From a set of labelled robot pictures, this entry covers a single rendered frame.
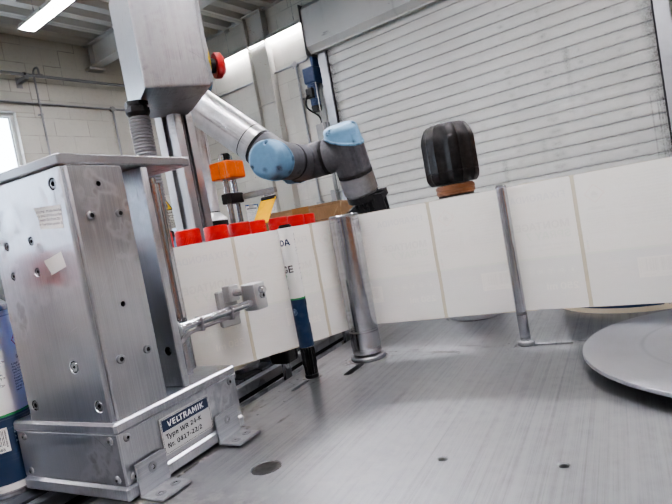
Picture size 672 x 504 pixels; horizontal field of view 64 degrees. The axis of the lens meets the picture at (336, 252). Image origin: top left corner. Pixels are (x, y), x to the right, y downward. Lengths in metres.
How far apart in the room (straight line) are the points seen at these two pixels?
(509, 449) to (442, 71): 5.10
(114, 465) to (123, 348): 0.09
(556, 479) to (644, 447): 0.07
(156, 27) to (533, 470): 0.71
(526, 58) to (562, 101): 0.50
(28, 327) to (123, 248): 0.10
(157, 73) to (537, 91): 4.48
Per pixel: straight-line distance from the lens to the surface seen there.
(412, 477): 0.39
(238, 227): 0.78
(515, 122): 5.13
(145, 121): 0.84
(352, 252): 0.66
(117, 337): 0.44
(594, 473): 0.39
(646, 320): 0.68
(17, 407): 0.55
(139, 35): 0.83
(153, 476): 0.47
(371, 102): 5.77
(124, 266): 0.45
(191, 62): 0.83
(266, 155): 1.01
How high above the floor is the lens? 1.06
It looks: 3 degrees down
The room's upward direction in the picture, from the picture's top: 10 degrees counter-clockwise
